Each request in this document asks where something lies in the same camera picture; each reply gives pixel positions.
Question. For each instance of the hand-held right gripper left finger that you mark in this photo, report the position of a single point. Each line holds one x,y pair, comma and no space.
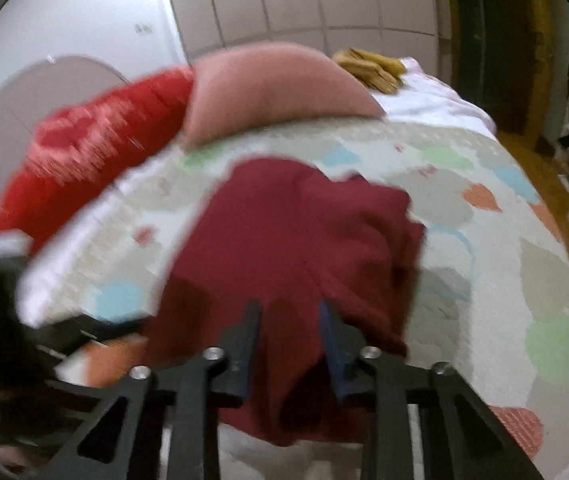
244,355

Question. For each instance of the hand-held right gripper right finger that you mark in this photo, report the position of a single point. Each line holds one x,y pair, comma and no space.
337,355

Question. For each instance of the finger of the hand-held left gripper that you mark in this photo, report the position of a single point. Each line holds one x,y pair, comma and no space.
89,329
84,394

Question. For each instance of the dark red garment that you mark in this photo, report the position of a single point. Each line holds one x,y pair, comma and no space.
289,240

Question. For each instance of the red patterned blanket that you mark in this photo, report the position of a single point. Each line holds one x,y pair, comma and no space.
74,160

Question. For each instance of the patterned quilted bedspread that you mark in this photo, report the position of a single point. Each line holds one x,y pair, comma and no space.
489,270

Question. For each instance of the grey arched headboard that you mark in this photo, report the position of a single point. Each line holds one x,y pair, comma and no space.
19,105

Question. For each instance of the pink pillow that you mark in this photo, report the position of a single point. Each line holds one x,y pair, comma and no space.
274,90

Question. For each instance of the white and pink blanket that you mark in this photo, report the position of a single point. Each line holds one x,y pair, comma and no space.
434,105

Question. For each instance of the yellow-brown folded cloth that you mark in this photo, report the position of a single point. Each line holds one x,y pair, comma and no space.
372,70

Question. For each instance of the white wardrobe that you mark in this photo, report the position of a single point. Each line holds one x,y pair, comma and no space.
304,0

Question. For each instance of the dark green door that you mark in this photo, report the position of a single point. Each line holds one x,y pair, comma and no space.
504,35

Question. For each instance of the white wall socket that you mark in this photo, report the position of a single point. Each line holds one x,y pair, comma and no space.
143,29

